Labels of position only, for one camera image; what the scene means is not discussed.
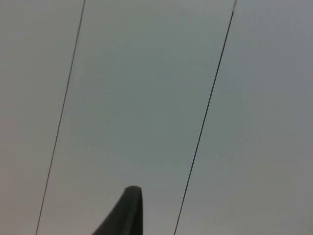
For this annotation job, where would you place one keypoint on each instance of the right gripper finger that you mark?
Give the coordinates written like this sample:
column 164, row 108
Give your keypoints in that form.
column 127, row 215

